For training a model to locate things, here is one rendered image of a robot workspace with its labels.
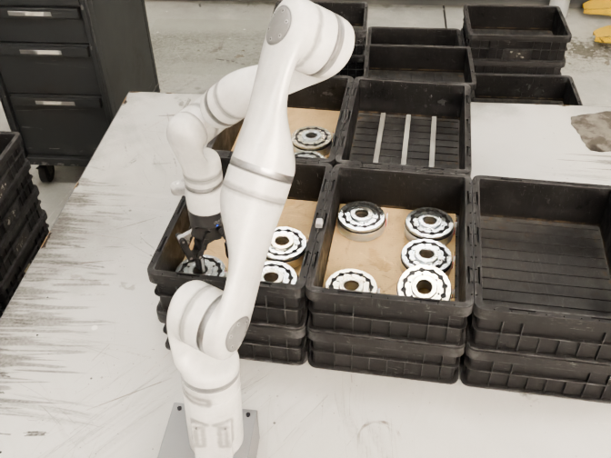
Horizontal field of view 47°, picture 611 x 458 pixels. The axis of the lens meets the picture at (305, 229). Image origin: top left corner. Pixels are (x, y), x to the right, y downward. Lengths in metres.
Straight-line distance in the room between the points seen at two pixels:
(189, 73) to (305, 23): 3.04
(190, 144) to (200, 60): 2.92
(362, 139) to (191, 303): 0.94
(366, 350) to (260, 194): 0.53
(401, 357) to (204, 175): 0.51
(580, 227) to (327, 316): 0.62
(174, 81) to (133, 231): 2.18
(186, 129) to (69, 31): 1.67
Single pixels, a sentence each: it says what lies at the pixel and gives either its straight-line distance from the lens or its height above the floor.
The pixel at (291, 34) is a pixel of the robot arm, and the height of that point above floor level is 1.43.
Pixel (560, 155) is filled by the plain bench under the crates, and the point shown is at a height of 0.70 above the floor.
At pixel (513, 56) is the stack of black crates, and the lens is 3.04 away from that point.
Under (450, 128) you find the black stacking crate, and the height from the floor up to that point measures 0.83.
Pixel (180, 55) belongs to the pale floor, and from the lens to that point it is 4.17.
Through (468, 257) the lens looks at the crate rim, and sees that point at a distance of 1.36.
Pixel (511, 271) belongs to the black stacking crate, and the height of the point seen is 0.83.
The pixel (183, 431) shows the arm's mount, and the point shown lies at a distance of 1.27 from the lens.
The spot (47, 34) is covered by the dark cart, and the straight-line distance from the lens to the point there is 2.85.
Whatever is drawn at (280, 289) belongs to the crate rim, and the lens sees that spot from 1.28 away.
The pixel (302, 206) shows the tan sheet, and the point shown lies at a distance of 1.61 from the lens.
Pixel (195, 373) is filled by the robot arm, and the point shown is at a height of 1.00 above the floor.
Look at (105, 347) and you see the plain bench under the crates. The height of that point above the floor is 0.70.
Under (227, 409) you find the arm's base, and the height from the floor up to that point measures 0.91.
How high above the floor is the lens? 1.84
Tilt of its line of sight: 41 degrees down
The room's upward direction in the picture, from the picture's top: 2 degrees counter-clockwise
